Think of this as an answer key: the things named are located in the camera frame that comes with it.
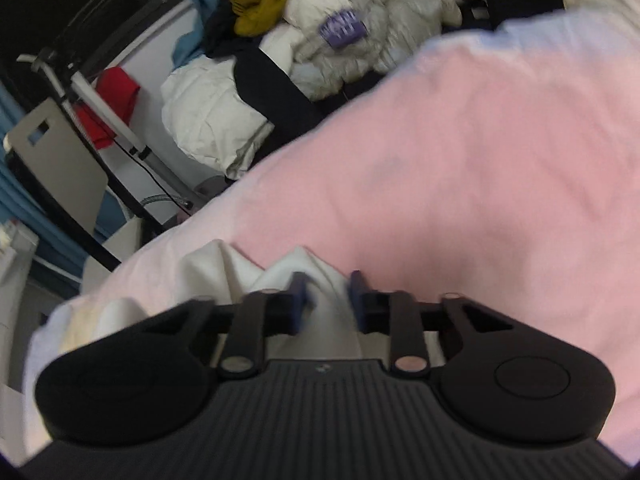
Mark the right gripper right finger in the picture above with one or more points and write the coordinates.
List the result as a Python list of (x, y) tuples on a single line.
[(497, 377)]

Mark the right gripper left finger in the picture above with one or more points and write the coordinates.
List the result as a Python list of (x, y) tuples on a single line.
[(153, 378)]

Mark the white sweatpants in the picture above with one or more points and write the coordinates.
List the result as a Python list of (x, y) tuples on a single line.
[(310, 284)]

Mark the white dressing table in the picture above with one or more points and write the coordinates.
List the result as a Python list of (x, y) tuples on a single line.
[(18, 247)]

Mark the pastel tie-dye duvet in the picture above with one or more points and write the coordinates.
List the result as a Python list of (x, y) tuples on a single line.
[(500, 165)]

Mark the folded drying rack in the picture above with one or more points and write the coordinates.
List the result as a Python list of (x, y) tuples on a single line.
[(51, 154)]

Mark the white bedding bundle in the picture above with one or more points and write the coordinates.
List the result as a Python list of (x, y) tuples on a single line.
[(209, 122)]

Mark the red cloth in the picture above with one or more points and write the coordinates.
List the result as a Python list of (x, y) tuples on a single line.
[(112, 105)]

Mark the black garment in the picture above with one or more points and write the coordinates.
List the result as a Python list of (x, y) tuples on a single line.
[(260, 82)]

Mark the dark window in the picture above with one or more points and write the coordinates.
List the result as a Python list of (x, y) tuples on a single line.
[(85, 34)]

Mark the grey white jacket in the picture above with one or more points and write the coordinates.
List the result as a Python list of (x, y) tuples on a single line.
[(323, 44)]

